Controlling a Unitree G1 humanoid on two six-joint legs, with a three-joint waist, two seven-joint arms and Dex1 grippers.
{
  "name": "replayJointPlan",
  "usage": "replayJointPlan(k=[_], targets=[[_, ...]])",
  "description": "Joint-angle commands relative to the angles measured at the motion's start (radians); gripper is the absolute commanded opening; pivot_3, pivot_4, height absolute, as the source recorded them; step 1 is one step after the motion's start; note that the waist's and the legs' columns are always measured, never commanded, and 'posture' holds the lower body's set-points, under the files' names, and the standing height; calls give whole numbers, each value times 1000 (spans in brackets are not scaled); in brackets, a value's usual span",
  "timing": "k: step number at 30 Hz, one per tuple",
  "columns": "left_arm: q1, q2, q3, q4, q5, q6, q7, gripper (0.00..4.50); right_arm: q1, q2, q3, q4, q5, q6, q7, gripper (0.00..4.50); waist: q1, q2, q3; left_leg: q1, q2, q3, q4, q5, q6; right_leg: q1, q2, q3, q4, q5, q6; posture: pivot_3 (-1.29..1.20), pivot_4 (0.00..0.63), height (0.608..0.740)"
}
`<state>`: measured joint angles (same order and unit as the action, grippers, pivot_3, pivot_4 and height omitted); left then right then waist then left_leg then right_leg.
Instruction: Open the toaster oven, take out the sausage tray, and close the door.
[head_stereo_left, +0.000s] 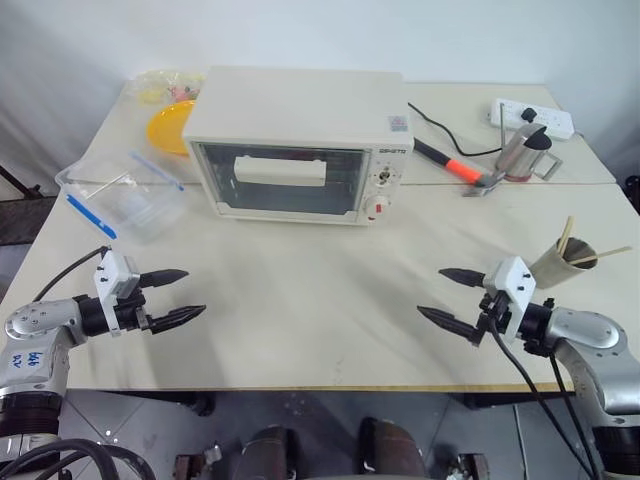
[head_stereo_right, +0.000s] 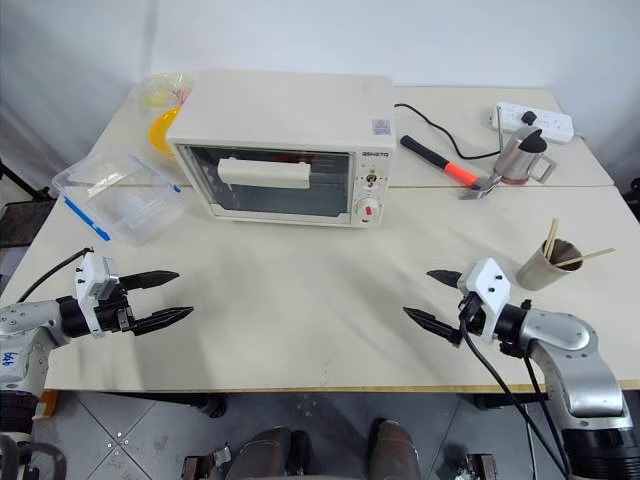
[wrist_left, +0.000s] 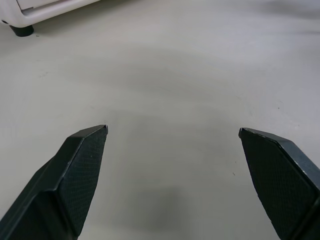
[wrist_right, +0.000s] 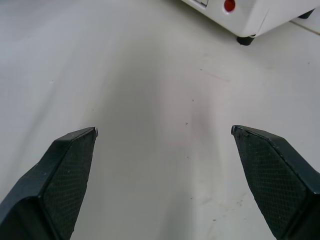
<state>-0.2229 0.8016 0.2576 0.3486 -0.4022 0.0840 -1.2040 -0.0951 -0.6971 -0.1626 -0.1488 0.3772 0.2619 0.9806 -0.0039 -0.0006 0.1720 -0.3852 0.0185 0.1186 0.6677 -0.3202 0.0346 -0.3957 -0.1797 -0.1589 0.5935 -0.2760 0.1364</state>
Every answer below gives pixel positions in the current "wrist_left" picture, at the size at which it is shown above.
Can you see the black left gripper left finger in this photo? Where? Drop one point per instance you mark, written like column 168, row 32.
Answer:
column 60, row 190

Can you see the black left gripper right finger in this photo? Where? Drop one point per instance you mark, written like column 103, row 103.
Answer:
column 282, row 180

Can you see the white appliance with black foot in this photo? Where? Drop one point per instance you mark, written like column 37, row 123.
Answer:
column 37, row 12

